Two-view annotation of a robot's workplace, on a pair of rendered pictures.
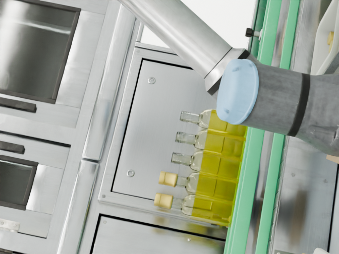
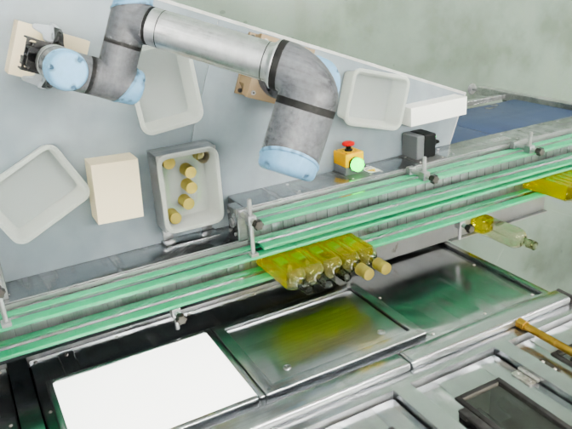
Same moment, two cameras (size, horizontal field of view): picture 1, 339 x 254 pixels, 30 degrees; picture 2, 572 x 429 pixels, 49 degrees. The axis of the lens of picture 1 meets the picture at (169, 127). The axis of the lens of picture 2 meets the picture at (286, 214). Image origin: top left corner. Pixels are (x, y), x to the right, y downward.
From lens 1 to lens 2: 1.96 m
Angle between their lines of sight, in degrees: 79
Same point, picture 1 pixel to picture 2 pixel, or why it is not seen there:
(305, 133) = not seen: hidden behind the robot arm
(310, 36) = (168, 254)
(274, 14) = (163, 279)
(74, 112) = (380, 408)
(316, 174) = (287, 187)
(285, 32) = (175, 270)
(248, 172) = (320, 206)
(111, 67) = (306, 397)
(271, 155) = (296, 205)
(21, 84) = not seen: outside the picture
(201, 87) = (258, 340)
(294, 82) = not seen: hidden behind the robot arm
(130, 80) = (304, 375)
